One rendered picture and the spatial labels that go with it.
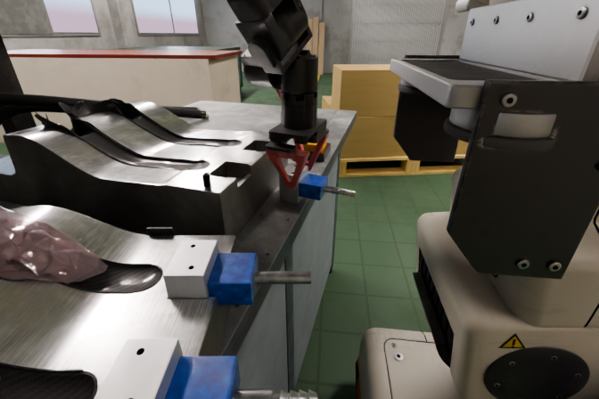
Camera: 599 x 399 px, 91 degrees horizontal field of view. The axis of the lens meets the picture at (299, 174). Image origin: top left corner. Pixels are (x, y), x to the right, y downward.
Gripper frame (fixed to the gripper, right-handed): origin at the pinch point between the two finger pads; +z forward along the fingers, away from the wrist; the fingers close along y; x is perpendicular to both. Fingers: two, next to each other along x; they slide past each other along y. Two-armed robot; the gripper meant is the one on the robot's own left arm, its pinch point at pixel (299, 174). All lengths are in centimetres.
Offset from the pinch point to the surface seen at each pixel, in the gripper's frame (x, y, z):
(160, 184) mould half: -13.0, 18.2, -4.3
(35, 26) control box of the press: -94, -19, -24
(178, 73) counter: -192, -176, 12
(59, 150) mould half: -31.0, 19.1, -7.0
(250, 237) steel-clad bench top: -2.2, 13.9, 4.4
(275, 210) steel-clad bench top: -1.9, 5.9, 4.5
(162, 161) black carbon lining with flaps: -20.0, 10.9, -3.6
